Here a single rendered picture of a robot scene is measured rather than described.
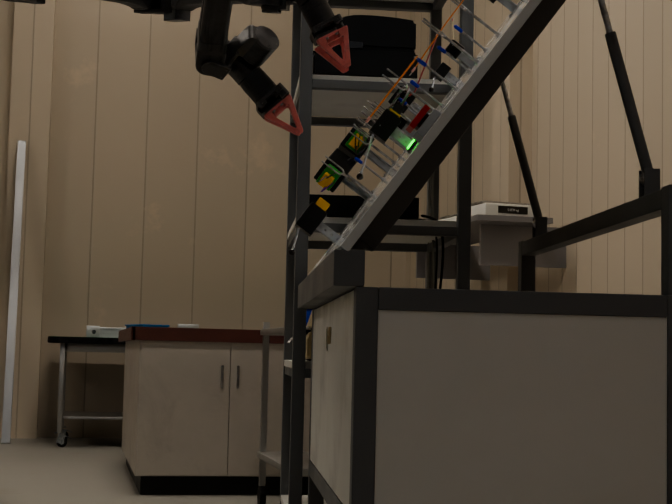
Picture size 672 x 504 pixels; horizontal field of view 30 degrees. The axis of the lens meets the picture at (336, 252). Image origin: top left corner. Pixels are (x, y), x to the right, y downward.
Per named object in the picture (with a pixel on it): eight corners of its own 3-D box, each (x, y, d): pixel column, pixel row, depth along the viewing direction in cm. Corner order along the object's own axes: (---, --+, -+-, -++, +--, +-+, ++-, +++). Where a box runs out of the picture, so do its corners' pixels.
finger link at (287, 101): (312, 125, 257) (282, 91, 257) (314, 120, 250) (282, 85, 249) (288, 147, 256) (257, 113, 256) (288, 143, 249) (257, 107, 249)
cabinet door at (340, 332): (344, 513, 219) (349, 289, 222) (322, 481, 274) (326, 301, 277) (359, 513, 219) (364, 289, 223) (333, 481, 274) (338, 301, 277)
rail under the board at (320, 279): (333, 285, 218) (334, 248, 219) (297, 308, 335) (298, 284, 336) (364, 286, 219) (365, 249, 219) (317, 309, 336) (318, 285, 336)
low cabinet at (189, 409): (569, 496, 623) (570, 338, 629) (125, 496, 578) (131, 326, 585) (465, 465, 788) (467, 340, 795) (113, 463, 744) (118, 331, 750)
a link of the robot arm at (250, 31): (196, 39, 251) (197, 71, 246) (226, 2, 243) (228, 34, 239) (247, 60, 257) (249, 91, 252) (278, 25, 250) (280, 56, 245)
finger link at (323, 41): (360, 64, 255) (339, 23, 255) (363, 57, 248) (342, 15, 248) (331, 79, 255) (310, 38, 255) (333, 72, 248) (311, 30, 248)
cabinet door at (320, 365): (324, 481, 274) (329, 301, 277) (309, 459, 328) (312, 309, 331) (333, 481, 274) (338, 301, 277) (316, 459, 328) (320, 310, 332)
